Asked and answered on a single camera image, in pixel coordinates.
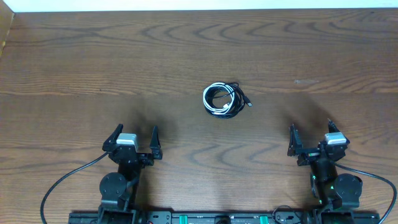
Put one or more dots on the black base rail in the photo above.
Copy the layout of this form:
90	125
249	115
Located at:
163	217

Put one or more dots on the clear tape strip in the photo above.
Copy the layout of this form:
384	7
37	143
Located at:
306	82

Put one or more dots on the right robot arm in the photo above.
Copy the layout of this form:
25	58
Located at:
338	193

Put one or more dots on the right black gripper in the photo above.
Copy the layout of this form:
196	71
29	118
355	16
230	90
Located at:
308	154

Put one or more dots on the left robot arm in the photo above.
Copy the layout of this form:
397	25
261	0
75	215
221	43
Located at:
119	189

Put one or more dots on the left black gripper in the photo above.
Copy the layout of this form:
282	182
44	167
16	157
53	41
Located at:
157	153

